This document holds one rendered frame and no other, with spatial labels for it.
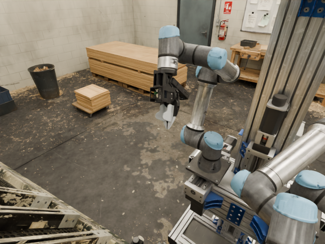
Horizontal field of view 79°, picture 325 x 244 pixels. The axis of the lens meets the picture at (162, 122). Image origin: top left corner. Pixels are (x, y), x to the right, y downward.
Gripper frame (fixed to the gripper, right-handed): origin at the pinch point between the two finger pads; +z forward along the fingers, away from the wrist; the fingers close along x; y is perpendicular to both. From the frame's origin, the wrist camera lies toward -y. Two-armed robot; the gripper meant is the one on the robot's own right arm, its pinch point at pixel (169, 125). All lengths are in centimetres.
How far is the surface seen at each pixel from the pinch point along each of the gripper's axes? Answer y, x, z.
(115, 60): -181, -362, -124
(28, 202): 32, -73, 47
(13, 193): 39, -68, 38
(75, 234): 23, -30, 47
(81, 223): 10, -56, 59
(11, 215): 43, -41, 37
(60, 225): 22, -53, 55
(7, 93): 12, -422, -32
